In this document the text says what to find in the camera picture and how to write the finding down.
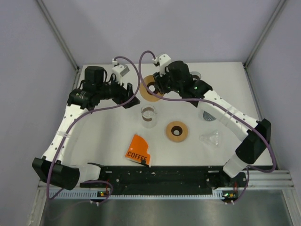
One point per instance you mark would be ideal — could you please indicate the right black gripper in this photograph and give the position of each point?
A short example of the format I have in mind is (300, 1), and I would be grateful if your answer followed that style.
(159, 81)

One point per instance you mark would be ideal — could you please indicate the grey cable duct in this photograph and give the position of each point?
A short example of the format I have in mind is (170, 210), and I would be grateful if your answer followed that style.
(101, 193)

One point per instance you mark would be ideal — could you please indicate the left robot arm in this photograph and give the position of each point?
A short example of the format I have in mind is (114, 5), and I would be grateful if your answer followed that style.
(54, 167)

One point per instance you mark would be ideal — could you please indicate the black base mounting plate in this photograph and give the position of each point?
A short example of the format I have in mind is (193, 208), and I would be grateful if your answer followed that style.
(165, 180)

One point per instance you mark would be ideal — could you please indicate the orange coffee filter pack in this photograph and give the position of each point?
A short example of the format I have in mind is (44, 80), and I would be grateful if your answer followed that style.
(138, 151)

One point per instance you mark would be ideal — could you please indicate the smoked glass dripper cone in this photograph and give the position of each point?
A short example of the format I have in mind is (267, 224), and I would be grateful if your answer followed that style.
(208, 117)

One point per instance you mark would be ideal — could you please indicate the grey glass carafe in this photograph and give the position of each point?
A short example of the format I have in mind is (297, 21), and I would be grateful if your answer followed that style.
(196, 75)

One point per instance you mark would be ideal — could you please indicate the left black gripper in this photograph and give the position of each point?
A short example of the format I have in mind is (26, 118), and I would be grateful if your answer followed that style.
(121, 91)

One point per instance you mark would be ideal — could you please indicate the clear glass carafe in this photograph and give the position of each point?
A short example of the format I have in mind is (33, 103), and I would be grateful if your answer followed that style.
(149, 116)

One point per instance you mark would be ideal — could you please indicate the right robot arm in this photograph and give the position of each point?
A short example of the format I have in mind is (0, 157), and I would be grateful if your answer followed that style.
(253, 134)

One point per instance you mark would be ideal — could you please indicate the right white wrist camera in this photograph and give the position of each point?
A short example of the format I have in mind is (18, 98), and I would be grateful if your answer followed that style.
(162, 61)

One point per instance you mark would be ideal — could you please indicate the clear glass dripper cone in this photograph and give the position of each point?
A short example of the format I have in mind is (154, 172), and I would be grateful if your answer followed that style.
(213, 138)

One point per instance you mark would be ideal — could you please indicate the aluminium frame rail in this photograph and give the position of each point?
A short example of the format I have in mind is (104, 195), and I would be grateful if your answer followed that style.
(256, 179)

